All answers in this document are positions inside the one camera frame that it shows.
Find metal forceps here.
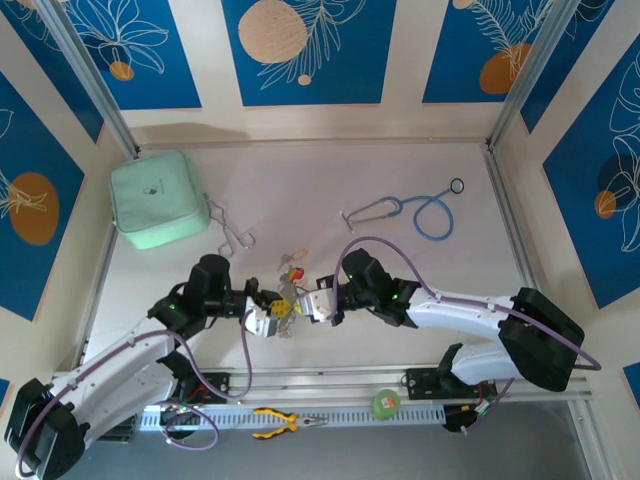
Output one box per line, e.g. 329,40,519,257
203,193,257,261

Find mint green zip pouch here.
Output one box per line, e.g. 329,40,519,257
108,149,211,250

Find green tape roll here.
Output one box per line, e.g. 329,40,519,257
369,388,402,420

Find blue stethoscope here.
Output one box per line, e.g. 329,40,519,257
339,178,467,242

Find black ribbed block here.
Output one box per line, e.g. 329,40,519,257
97,414,137,442

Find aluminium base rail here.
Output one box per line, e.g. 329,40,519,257
42,364,594,412

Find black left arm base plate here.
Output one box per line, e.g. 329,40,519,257
169,371,232,407

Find aluminium table side rail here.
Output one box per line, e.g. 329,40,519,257
74,222,121,374
482,143,544,301

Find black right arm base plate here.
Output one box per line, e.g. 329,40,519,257
403,367,500,401

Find yellow handled pliers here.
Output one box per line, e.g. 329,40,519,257
251,407,330,440

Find grey slotted cable duct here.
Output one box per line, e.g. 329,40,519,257
139,403,447,432

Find aluminium frame post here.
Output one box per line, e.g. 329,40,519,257
37,0,142,160
483,0,584,152

